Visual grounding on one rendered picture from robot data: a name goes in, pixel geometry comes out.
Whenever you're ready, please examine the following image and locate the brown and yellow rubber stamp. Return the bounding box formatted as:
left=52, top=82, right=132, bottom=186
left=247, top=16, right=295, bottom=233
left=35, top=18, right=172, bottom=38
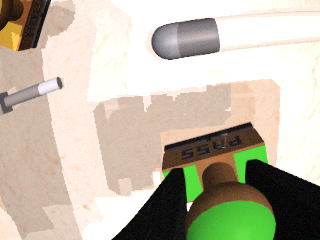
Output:
left=0, top=0, right=51, bottom=51

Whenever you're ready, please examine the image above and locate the green and brown pass stamp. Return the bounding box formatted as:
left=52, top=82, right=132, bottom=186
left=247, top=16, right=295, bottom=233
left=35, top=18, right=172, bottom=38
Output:
left=163, top=121, right=276, bottom=240

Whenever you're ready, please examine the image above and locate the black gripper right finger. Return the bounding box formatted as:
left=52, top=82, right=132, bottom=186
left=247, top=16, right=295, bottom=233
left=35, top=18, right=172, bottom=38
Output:
left=245, top=159, right=320, bottom=240

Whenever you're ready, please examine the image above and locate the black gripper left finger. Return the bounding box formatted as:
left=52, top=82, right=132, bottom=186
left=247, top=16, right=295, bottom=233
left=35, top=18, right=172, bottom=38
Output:
left=111, top=167, right=188, bottom=240

